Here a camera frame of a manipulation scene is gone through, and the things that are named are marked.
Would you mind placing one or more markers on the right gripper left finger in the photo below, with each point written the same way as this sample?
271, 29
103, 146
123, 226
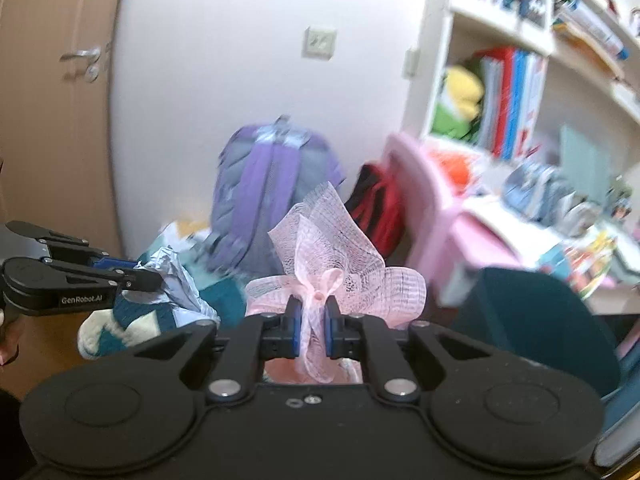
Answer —
242, 352

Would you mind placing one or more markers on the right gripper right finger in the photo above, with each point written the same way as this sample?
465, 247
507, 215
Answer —
378, 349

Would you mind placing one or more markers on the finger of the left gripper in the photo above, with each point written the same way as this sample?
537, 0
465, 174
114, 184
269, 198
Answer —
88, 289
55, 239

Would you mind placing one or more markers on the pink mesh ribbon wrap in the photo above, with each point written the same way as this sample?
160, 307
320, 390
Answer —
324, 254

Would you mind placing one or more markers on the light blue wrapper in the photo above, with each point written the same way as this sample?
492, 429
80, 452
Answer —
167, 290

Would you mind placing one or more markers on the person's left hand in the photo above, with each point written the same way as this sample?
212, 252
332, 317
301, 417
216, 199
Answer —
11, 331

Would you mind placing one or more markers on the teal zigzag quilt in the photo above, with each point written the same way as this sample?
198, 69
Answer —
101, 334

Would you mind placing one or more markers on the pink desk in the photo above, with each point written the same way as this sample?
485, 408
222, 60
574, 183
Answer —
458, 214

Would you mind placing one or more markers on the red black backpack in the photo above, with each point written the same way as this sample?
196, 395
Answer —
376, 206

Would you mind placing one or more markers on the dark teal chair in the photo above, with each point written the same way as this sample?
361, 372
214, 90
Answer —
541, 319

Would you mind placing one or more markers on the purple grey backpack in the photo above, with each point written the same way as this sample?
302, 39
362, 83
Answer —
263, 171

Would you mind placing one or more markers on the wooden door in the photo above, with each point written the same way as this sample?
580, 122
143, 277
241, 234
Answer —
56, 152

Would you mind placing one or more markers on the yellow green plush toy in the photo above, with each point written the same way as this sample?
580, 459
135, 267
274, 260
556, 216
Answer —
457, 103

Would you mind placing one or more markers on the blue binder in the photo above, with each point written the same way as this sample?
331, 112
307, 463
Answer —
520, 61

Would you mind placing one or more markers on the red binder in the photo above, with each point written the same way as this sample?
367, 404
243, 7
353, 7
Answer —
497, 65

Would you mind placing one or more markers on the white bookshelf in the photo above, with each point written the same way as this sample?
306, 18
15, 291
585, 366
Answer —
582, 69

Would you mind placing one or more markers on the silver door handle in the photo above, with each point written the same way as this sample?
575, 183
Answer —
89, 65

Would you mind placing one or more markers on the wall light switch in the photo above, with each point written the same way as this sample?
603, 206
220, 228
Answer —
319, 43

